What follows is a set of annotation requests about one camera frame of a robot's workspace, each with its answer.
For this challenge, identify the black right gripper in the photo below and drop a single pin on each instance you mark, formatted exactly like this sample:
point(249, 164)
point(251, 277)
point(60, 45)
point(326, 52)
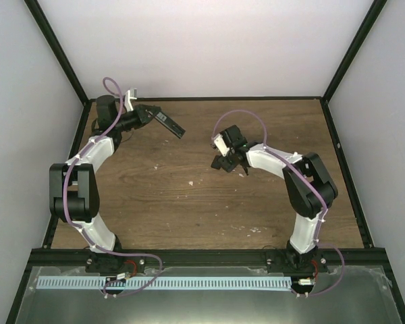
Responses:
point(227, 167)

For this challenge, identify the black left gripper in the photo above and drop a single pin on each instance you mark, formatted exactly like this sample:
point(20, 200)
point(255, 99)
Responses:
point(141, 116)

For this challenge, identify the black battery compartment cover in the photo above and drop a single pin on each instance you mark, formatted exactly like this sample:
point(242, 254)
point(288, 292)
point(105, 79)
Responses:
point(216, 163)

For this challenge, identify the black remote control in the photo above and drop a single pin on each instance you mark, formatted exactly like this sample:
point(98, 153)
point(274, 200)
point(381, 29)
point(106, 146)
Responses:
point(170, 124)

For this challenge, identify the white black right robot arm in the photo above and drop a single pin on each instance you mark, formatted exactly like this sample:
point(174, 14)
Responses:
point(311, 190)

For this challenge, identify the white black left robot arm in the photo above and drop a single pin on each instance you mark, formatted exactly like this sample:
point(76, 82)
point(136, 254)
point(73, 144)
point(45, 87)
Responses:
point(73, 191)

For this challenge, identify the clear plastic front sheet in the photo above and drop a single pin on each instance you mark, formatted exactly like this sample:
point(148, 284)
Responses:
point(354, 294)

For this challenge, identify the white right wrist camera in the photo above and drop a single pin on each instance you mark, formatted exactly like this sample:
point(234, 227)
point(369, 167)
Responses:
point(219, 144)

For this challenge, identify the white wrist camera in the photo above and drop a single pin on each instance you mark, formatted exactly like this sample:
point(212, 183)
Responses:
point(129, 97)
point(219, 144)

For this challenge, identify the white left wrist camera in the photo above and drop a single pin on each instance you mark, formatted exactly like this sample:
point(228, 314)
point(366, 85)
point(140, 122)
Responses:
point(129, 97)

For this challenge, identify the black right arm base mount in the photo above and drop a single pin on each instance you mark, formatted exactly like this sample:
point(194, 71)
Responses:
point(290, 261)

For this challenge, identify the light blue slotted cable duct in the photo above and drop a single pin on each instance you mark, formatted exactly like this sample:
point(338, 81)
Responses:
point(166, 283)

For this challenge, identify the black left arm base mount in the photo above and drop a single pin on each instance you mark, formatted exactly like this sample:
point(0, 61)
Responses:
point(109, 264)

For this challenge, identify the black aluminium front rail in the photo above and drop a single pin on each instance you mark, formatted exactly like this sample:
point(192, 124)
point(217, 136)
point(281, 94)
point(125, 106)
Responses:
point(208, 258)

